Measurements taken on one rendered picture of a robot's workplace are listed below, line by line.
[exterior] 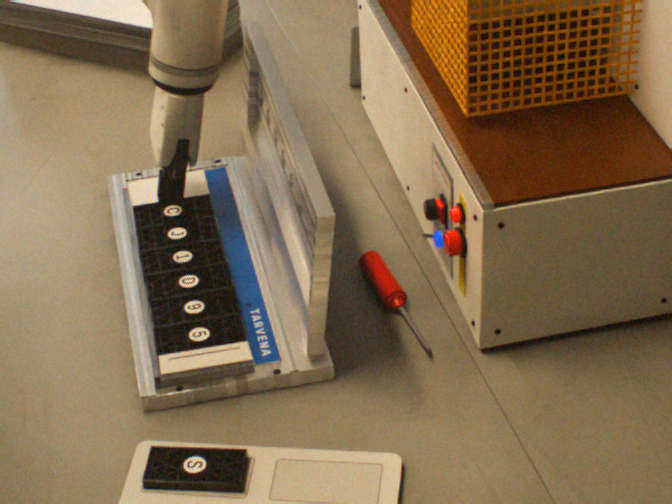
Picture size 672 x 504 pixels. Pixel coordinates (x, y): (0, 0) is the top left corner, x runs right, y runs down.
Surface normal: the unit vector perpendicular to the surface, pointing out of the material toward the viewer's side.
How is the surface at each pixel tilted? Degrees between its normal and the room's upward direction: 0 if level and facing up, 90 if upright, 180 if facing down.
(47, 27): 90
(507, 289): 90
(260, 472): 0
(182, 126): 87
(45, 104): 0
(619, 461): 0
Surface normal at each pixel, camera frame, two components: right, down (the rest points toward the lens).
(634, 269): 0.22, 0.57
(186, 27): -0.02, 0.56
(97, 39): -0.46, 0.54
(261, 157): 0.07, -0.82
